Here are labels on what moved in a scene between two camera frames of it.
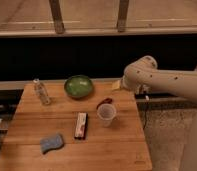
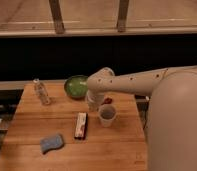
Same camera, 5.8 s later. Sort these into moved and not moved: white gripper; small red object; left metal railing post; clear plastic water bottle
Moved: white gripper
Not moved: clear plastic water bottle; small red object; left metal railing post
